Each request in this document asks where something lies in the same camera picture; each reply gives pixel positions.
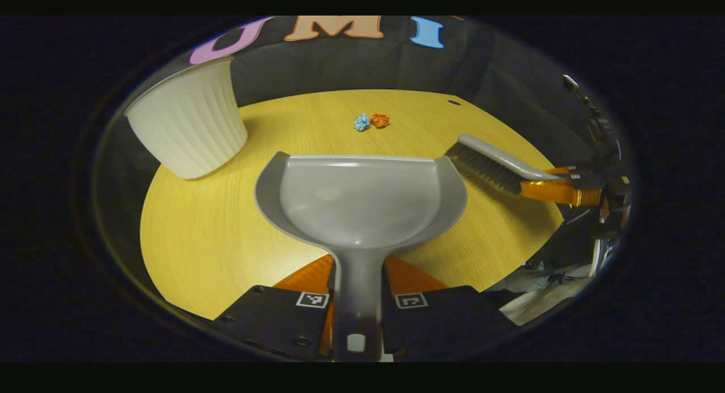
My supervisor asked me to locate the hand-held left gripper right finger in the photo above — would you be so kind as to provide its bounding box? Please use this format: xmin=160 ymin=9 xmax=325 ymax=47
xmin=382 ymin=255 xmax=516 ymax=361

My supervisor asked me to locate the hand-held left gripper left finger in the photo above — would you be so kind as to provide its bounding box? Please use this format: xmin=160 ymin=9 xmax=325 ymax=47
xmin=214 ymin=254 xmax=336 ymax=362

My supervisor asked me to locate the small grey broom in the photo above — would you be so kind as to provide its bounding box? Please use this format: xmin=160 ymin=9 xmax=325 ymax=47
xmin=445 ymin=134 xmax=561 ymax=197

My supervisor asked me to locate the grey plastic dustpan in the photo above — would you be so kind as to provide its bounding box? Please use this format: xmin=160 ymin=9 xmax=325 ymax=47
xmin=254 ymin=151 xmax=468 ymax=362

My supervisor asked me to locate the white ribbed garbage bin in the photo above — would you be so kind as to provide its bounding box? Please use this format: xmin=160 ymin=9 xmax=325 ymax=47
xmin=125 ymin=57 xmax=249 ymax=180

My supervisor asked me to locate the black backdrop cloth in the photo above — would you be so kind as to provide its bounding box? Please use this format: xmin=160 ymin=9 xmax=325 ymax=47
xmin=187 ymin=16 xmax=573 ymax=156

